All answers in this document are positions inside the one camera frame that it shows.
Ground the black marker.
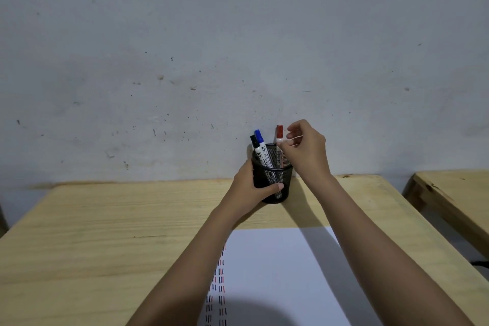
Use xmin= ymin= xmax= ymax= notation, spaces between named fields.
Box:
xmin=250 ymin=134 xmax=268 ymax=170

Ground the person's left forearm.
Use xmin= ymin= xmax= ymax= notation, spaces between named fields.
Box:
xmin=126 ymin=203 xmax=247 ymax=326

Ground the red marker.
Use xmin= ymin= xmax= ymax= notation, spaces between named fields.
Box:
xmin=275 ymin=125 xmax=286 ymax=170

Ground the light wooden side table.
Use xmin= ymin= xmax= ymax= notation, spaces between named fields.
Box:
xmin=403 ymin=170 xmax=489 ymax=260

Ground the white paper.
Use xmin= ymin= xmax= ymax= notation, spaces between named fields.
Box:
xmin=197 ymin=226 xmax=383 ymax=326

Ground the person's right hand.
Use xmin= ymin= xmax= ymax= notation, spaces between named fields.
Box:
xmin=276 ymin=119 xmax=334 ymax=193

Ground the blue marker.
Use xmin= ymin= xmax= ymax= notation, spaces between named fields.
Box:
xmin=253 ymin=129 xmax=283 ymax=200

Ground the person's left hand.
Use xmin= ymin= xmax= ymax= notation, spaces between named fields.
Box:
xmin=220 ymin=159 xmax=285 ymax=223

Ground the person's right forearm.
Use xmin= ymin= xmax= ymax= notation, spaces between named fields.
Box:
xmin=311 ymin=175 xmax=474 ymax=326

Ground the black mesh pen holder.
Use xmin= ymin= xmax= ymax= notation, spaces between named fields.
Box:
xmin=251 ymin=143 xmax=294 ymax=205

